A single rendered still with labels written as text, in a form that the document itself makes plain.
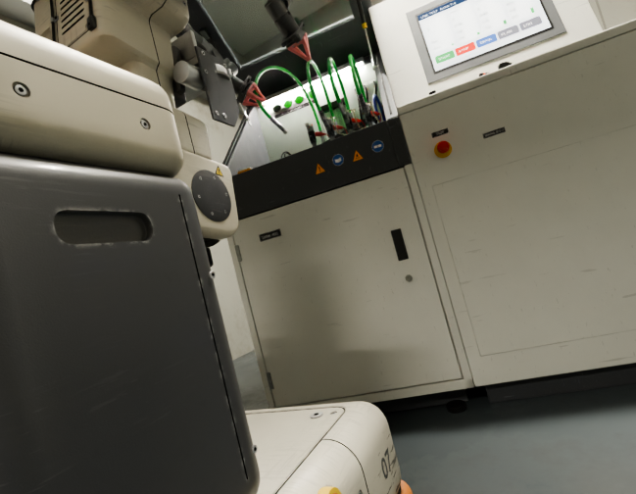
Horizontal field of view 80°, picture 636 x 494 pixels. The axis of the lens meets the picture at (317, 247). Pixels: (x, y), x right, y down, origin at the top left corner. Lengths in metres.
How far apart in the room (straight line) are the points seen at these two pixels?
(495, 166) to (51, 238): 1.14
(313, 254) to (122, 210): 0.96
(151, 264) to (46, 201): 0.10
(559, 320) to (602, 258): 0.21
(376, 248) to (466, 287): 0.30
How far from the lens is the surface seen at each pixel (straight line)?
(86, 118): 0.43
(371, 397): 1.36
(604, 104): 1.38
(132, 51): 0.86
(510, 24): 1.73
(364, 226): 1.26
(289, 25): 1.36
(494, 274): 1.26
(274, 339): 1.40
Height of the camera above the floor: 0.53
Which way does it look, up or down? 4 degrees up
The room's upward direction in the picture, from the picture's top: 15 degrees counter-clockwise
